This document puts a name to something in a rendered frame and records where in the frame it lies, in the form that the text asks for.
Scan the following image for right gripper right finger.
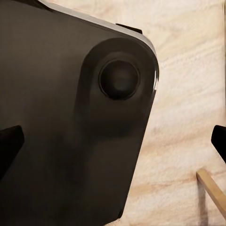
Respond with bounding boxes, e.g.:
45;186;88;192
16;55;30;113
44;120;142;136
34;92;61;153
211;125;226;162

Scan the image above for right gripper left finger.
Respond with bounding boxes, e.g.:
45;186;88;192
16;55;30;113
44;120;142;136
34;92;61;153
0;125;24;182

